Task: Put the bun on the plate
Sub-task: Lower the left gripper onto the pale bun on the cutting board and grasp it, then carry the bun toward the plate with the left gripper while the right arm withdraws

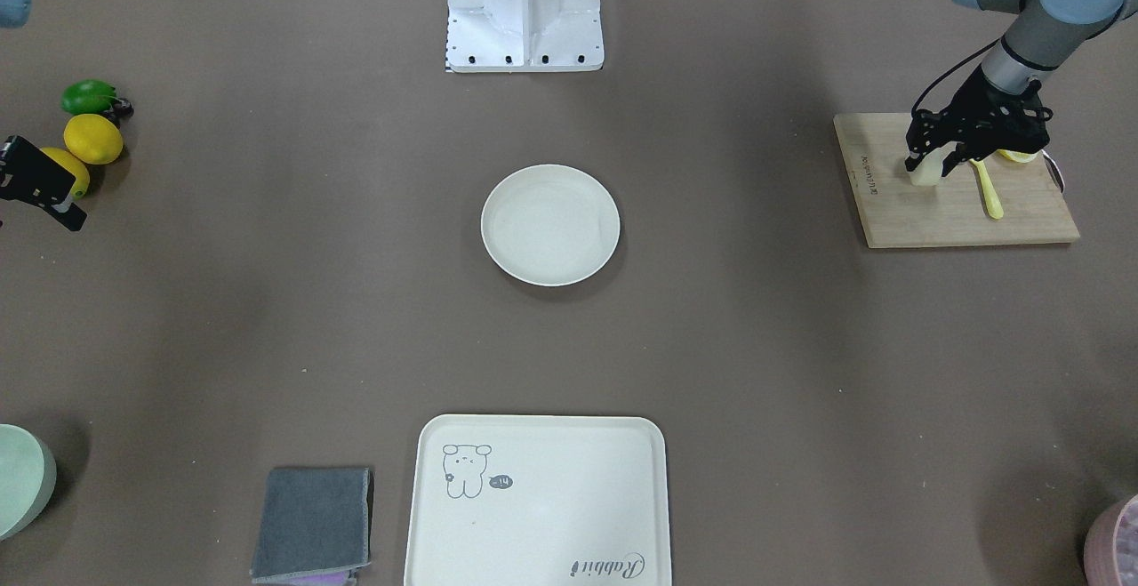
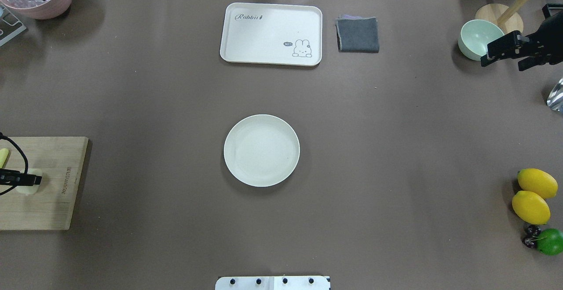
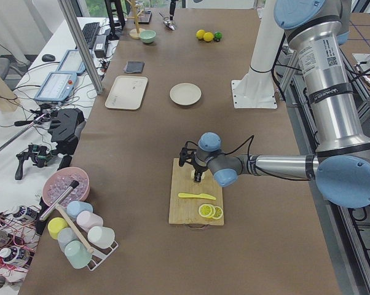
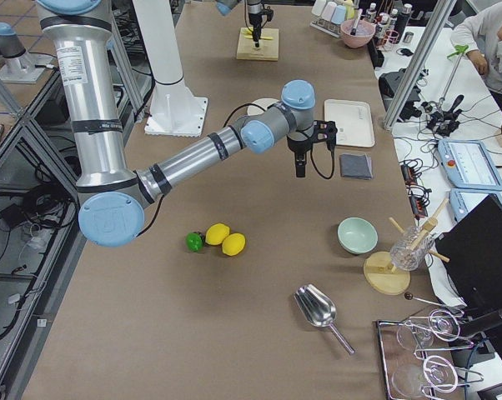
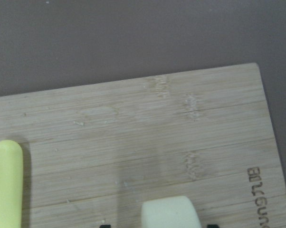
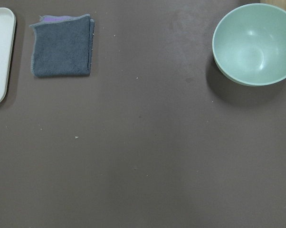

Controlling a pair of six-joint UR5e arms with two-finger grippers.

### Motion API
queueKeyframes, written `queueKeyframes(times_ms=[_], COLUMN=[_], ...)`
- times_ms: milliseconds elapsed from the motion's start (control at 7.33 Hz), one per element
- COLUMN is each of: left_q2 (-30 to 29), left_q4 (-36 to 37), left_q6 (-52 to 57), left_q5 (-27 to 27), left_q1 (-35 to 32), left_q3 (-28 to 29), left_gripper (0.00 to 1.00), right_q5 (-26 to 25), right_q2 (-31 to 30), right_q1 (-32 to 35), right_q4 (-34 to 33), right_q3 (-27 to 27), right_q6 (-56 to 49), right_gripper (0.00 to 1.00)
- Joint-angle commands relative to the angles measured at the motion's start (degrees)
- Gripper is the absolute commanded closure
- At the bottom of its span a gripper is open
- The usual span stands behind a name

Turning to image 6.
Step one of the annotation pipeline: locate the grey folded cloth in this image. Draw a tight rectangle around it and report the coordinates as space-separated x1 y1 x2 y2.
30 14 95 77

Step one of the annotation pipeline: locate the cream rectangular tray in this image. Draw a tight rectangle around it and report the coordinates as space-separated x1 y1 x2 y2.
0 8 16 102

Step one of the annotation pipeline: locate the mint green bowl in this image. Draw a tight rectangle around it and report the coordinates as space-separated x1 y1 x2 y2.
212 3 286 86

